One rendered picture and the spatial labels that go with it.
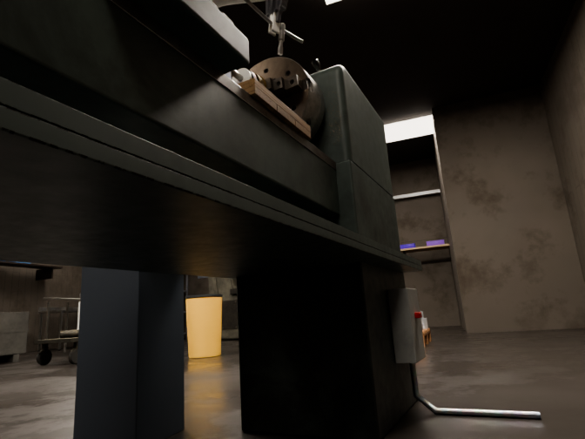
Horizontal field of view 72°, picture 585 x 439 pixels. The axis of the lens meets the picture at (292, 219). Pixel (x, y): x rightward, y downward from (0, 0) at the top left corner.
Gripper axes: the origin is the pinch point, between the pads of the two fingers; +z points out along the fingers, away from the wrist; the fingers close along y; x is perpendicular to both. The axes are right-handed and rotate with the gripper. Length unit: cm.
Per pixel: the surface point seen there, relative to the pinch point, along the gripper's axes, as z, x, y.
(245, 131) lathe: 57, -30, 36
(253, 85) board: 45, -28, 34
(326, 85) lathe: 18.4, 18.9, 9.6
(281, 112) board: 47, -17, 30
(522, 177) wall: -69, 472, -81
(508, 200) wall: -38, 464, -94
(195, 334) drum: 154, 143, -280
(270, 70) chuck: 18.4, -0.7, 1.4
